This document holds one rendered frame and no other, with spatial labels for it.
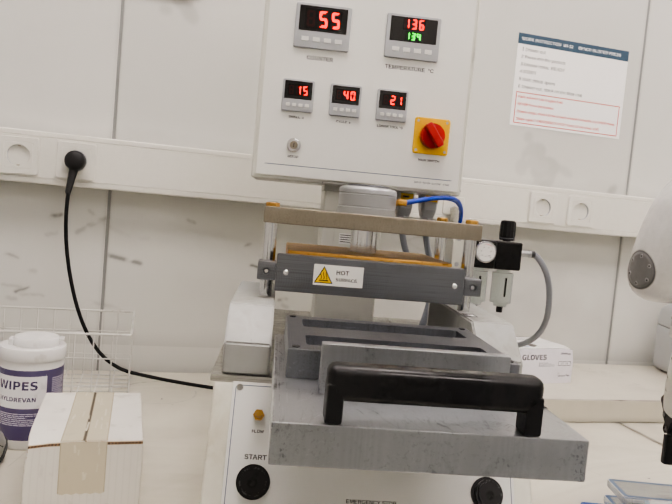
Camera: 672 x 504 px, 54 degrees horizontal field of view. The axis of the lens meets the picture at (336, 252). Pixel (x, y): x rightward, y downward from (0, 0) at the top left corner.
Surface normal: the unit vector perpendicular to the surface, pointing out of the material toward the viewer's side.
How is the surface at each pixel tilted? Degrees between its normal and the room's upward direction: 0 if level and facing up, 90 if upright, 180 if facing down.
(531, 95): 90
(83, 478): 89
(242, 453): 65
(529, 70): 90
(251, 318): 40
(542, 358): 87
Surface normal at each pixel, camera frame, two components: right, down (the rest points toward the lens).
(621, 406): 0.25, 0.08
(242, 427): 0.11, -0.36
